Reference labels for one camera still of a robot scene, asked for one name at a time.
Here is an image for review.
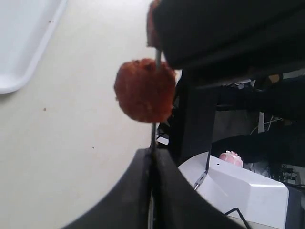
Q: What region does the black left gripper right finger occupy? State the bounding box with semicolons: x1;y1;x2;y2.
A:
152;149;244;229

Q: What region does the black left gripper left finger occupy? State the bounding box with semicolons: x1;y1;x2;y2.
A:
65;148;152;229

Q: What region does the thin metal skewer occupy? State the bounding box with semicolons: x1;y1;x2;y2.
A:
147;49;162;229

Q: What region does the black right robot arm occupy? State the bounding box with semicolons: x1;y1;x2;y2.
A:
152;0;305;69

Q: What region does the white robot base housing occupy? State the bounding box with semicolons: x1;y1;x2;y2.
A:
179;152;289;229

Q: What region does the pink white round object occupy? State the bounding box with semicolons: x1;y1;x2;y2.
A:
219;150;243;167

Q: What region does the white plastic tray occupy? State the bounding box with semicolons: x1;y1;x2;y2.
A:
0;0;67;94

